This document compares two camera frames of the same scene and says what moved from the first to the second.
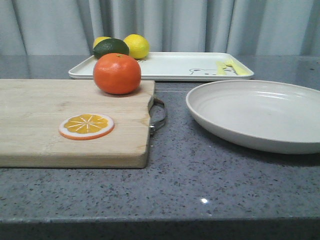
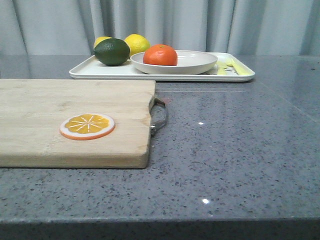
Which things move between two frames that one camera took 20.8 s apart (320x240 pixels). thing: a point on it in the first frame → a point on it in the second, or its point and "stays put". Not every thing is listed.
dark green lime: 110,46 stays put
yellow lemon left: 99,39 stays put
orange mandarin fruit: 117,73 → 160,54
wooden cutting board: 32,110 stays put
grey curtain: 240,27 stays put
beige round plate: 274,116 → 189,62
